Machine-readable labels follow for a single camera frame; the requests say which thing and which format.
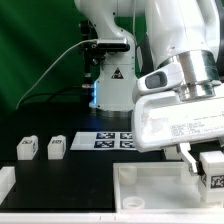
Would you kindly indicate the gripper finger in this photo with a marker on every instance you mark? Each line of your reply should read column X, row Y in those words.
column 183, row 150

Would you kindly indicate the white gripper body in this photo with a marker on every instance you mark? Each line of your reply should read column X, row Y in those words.
column 160, row 120

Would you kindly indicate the white square tabletop tray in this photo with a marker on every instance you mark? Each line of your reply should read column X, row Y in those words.
column 157, row 187

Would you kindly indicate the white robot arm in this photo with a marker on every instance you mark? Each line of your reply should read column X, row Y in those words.
column 159, row 68

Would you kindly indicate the white marker base sheet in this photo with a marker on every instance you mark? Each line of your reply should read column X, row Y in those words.
column 103, row 141

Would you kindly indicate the white left obstacle block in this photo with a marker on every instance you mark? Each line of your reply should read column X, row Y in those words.
column 7, row 181

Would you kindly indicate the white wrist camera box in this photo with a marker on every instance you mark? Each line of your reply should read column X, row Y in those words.
column 165, row 78

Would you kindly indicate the black camera stand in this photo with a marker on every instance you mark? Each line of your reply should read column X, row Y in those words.
column 87, row 32

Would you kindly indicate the grey background camera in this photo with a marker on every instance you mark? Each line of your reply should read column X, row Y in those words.
column 113, row 45

